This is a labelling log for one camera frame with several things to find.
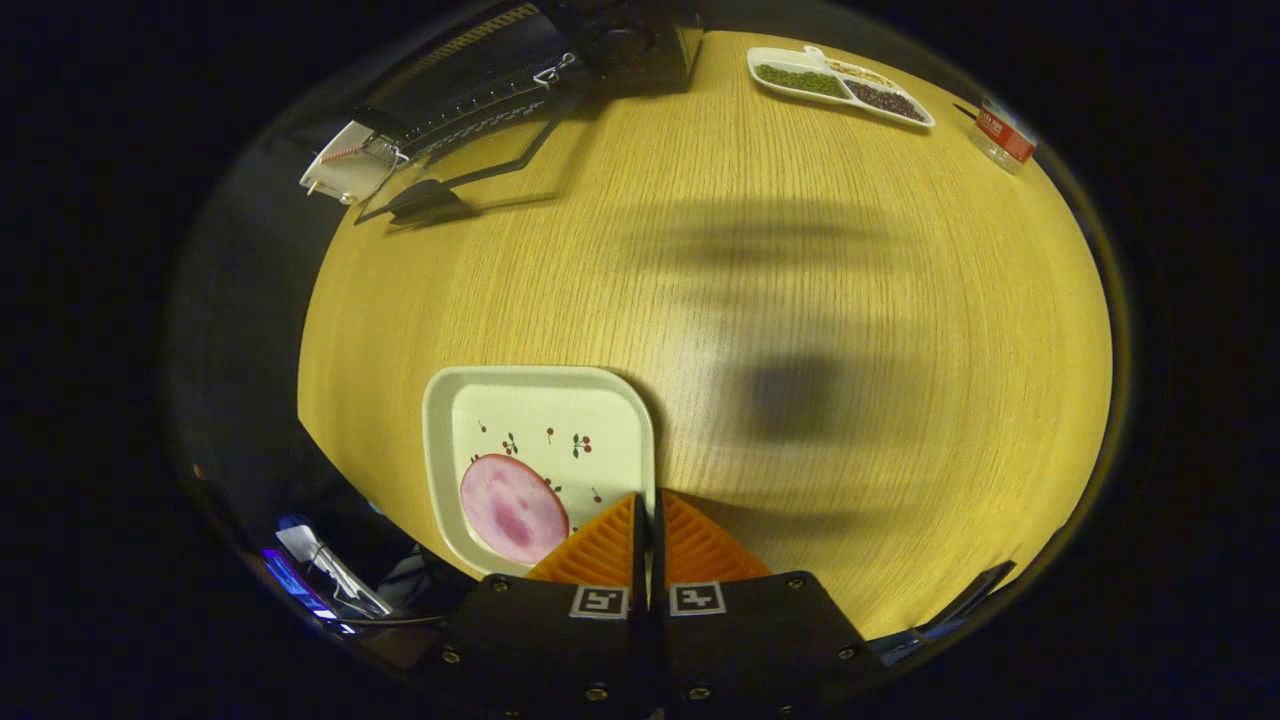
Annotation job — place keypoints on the clear water bottle red label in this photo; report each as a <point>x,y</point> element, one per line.
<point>1003,135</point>

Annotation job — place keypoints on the dark flat object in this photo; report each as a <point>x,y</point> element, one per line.
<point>950,605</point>

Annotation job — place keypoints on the white toaster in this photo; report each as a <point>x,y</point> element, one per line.
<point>340,175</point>

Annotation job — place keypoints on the pink ham slice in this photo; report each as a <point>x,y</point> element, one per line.
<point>510,510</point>

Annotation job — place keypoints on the black electric oven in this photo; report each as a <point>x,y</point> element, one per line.
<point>520,90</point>

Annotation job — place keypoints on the blue lit device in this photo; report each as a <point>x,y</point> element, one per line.
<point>295,585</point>

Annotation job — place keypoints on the white flat object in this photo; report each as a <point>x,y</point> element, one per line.
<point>320,560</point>

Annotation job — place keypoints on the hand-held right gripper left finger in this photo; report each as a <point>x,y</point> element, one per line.
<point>560,640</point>

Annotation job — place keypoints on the cream square cherry-print plate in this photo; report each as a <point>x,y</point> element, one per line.
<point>560,410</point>

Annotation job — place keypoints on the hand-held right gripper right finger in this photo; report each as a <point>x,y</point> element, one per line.
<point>750,640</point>

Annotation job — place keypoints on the white divided dish of beans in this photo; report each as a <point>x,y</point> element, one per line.
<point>830,85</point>

